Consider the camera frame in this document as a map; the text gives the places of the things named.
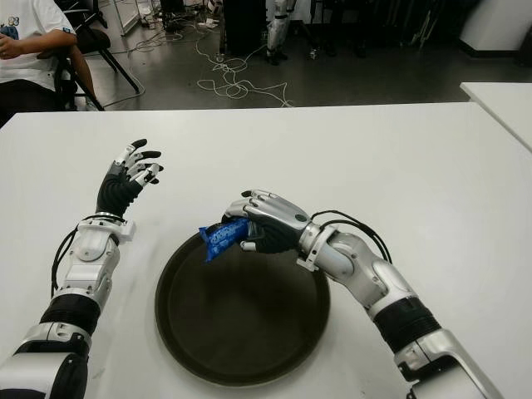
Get blue Oreo pack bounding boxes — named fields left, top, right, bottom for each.
left=198, top=219, right=250, bottom=264

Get white side table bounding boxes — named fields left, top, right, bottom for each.
left=460, top=81, right=532, bottom=151

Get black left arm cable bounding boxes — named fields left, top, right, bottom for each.
left=49, top=226, right=80, bottom=297

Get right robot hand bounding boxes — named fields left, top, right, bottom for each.
left=219, top=189, right=312, bottom=254

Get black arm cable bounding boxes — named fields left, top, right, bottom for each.
left=49, top=226, right=80, bottom=297
left=310, top=210, right=392, bottom=263

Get white cable on floor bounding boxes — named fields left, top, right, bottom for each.
left=124, top=16, right=294, bottom=108

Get round dark brown tray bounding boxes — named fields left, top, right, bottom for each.
left=155, top=230, right=332, bottom=382

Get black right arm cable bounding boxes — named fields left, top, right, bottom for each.
left=310, top=210, right=392, bottom=263

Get white cabinet with black base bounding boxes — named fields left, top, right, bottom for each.
left=459, top=0, right=532, bottom=57

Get black folding chair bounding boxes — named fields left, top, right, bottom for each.
left=37, top=0, right=142, bottom=111

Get person in white t-shirt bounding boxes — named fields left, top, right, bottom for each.
left=0, top=0, right=101, bottom=126

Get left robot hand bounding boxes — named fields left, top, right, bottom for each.
left=95, top=139, right=164, bottom=217

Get silver humanoid robot legs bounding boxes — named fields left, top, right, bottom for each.
left=265, top=0, right=298, bottom=66

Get white board panel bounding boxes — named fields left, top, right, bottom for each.
left=114, top=0, right=140, bottom=37

